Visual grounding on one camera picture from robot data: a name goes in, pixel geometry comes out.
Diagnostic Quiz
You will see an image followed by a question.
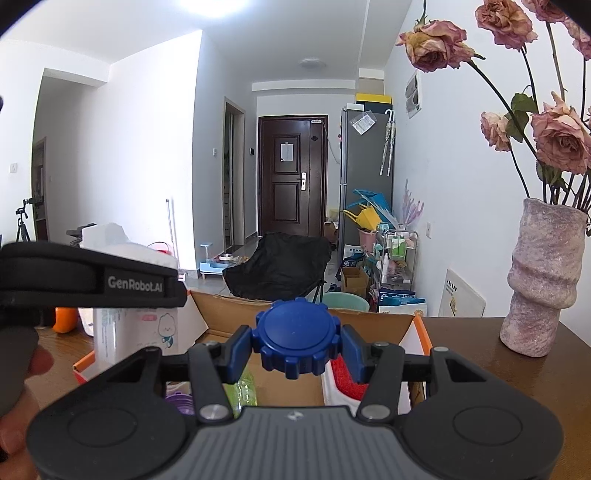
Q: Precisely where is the red white lint brush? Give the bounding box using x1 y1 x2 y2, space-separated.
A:
321 356 369 416

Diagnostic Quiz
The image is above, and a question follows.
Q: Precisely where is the green transparent bottle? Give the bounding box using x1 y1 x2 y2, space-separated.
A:
223 369 257 418

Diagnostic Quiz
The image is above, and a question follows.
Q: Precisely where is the blue ridged jar lid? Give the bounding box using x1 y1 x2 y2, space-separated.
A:
252 298 342 380

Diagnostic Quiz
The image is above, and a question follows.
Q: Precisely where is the purple ridged jar lid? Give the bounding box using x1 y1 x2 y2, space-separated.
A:
165 392 195 416

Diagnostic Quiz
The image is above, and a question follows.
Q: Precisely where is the white translucent plastic bottle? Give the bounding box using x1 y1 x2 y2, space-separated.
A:
93 308 197 371

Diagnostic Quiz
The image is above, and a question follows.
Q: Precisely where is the person left hand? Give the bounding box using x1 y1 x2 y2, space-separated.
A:
0 343 56 480

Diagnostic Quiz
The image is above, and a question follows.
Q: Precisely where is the red cardboard pumpkin box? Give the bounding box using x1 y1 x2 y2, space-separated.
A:
74 292 432 411

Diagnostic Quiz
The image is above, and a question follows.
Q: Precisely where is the orange fruit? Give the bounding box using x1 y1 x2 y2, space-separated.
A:
52 307 79 334

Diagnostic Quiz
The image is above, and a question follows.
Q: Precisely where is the green plastic basin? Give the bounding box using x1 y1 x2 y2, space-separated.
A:
322 292 370 312

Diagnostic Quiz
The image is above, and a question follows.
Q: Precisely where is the blue white pet food bag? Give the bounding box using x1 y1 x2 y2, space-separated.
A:
378 288 428 316

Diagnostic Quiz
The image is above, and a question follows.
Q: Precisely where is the small cardboard box on floor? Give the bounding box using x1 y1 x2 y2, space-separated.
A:
342 267 370 298

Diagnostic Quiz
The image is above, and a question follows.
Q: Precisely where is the blue tissue pack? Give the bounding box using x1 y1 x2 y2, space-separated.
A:
80 223 178 270

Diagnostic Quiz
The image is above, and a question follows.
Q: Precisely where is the blue pet feeder stand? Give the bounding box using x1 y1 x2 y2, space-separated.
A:
198 243 236 278

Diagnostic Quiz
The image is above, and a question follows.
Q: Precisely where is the black folding chair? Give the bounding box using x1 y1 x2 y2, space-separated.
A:
223 232 332 302

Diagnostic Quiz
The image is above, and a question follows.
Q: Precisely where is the pink bucket with toys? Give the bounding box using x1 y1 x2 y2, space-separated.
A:
342 189 399 253

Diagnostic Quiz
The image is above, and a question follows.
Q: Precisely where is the grey refrigerator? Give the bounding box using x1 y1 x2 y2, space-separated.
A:
339 109 394 258

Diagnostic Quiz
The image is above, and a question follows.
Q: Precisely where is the dark brown entrance door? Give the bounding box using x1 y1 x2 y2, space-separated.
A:
257 115 328 237

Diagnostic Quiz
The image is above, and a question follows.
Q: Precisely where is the pink textured vase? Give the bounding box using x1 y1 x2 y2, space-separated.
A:
500 199 587 358

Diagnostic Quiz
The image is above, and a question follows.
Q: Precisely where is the yellow box on refrigerator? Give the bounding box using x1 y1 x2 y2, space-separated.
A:
356 93 393 105

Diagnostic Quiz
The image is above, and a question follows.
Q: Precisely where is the dried pink roses bouquet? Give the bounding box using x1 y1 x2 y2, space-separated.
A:
397 1 590 213

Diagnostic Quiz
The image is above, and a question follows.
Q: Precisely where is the black camera tripod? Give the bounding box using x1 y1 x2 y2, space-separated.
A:
15 198 33 242

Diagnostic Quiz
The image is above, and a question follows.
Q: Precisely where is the wire storage rack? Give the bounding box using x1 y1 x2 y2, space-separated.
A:
373 229 419 293

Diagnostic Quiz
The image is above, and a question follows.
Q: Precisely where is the white board leaning on wall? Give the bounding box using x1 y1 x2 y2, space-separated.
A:
438 269 486 318

